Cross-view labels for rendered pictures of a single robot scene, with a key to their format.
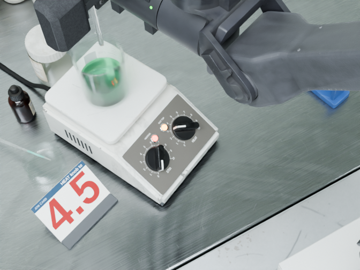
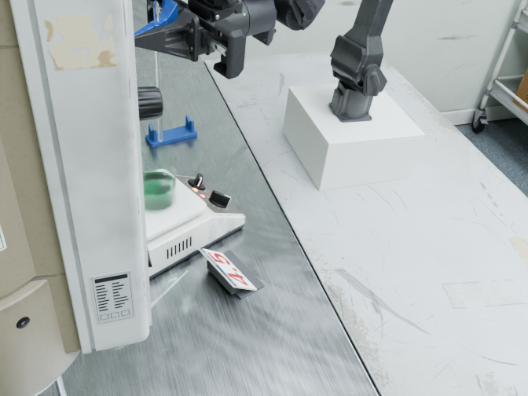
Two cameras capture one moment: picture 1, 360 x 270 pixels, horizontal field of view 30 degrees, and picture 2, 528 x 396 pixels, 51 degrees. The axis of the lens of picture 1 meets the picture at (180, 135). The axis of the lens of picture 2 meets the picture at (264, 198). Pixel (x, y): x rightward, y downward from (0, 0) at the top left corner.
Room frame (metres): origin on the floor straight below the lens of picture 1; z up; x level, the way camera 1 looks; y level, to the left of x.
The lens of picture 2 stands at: (0.32, 0.71, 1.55)
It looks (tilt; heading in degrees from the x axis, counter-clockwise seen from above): 40 degrees down; 271
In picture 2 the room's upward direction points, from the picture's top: 7 degrees clockwise
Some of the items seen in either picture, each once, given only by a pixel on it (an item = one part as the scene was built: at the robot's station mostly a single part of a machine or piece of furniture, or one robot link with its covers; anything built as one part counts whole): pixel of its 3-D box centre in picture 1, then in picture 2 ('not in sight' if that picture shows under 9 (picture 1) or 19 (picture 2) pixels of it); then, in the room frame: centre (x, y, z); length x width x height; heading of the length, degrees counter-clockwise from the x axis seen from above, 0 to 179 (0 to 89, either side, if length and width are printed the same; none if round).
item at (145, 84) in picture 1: (106, 90); (153, 202); (0.50, 0.09, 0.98); 0.12 x 0.12 x 0.01; 49
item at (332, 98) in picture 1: (316, 74); (171, 130); (0.54, -0.20, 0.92); 0.10 x 0.03 x 0.04; 38
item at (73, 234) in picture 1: (75, 204); (231, 267); (0.37, 0.14, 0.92); 0.09 x 0.06 x 0.04; 134
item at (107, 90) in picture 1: (104, 74); (156, 179); (0.49, 0.09, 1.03); 0.07 x 0.06 x 0.08; 72
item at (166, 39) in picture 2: not in sight; (166, 41); (0.47, 0.09, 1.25); 0.07 x 0.04 x 0.06; 46
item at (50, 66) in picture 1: (51, 56); not in sight; (0.59, 0.17, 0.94); 0.06 x 0.06 x 0.08
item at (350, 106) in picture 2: not in sight; (352, 98); (0.20, -0.21, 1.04); 0.07 x 0.07 x 0.06; 23
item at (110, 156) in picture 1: (125, 117); (168, 217); (0.48, 0.07, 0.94); 0.22 x 0.13 x 0.08; 49
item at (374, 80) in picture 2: not in sight; (361, 71); (0.20, -0.21, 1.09); 0.09 x 0.07 x 0.06; 134
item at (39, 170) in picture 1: (44, 163); (179, 287); (0.44, 0.19, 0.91); 0.06 x 0.06 x 0.02
